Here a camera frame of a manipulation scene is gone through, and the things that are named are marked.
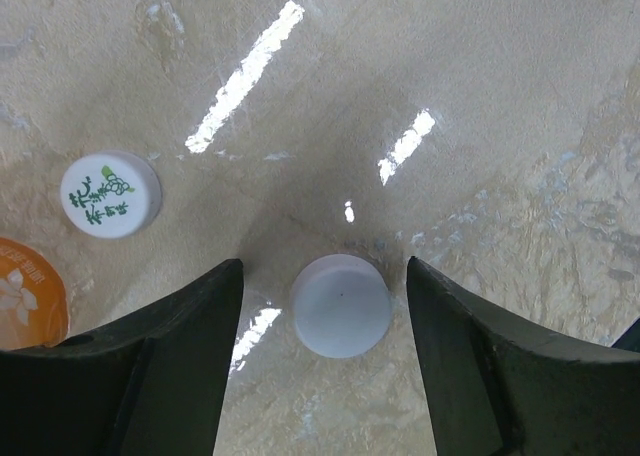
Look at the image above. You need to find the plain white bottle cap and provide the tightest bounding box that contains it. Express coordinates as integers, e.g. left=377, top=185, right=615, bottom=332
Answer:
left=291, top=254, right=392, bottom=359

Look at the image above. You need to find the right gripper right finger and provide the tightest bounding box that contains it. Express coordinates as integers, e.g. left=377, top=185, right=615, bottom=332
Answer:
left=406, top=258, right=639, bottom=455

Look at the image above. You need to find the white printed bottle cap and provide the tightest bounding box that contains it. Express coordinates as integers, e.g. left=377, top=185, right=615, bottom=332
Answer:
left=60, top=150, right=162, bottom=239

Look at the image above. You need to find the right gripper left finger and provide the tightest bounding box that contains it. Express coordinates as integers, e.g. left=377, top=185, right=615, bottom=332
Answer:
left=1, top=259, right=244, bottom=455

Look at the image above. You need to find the orange label tea bottle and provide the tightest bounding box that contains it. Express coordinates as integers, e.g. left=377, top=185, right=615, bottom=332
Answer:
left=1, top=238, right=69, bottom=351

